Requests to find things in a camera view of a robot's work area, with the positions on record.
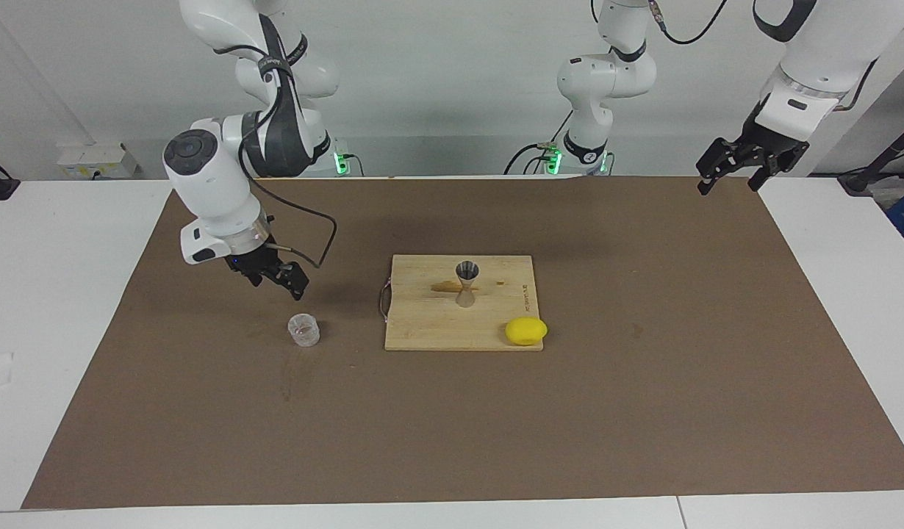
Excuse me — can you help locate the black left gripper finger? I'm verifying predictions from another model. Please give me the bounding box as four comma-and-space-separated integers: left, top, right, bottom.
697, 138, 743, 195
750, 156, 794, 193

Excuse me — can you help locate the clear glass cup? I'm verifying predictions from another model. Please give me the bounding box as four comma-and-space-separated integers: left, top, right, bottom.
287, 314, 321, 348

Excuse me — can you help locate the steel double jigger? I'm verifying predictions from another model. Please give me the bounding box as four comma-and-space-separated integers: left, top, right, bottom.
454, 261, 481, 308

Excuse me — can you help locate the black tripod stand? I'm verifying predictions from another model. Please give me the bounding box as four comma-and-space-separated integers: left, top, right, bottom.
838, 118, 904, 196

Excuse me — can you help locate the wooden cutting board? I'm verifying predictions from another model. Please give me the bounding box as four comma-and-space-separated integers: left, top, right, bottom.
379, 255, 545, 352

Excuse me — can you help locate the white power strip box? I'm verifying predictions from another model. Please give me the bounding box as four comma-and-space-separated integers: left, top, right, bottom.
57, 143, 140, 179

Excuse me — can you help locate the brown table mat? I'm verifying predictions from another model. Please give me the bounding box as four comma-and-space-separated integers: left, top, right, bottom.
22, 175, 904, 509

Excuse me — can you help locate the yellow lemon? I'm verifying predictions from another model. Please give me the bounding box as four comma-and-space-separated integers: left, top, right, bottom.
505, 317, 549, 346

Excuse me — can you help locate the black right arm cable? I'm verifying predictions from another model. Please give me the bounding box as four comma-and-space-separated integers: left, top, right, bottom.
217, 44, 340, 270

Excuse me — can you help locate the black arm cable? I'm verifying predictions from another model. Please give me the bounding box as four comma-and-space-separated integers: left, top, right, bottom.
217, 44, 340, 270
647, 0, 732, 46

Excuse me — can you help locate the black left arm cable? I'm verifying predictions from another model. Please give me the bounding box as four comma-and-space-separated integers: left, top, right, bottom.
647, 0, 732, 46

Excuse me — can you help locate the black base power cable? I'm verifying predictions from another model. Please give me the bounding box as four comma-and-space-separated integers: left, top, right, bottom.
503, 143, 552, 176

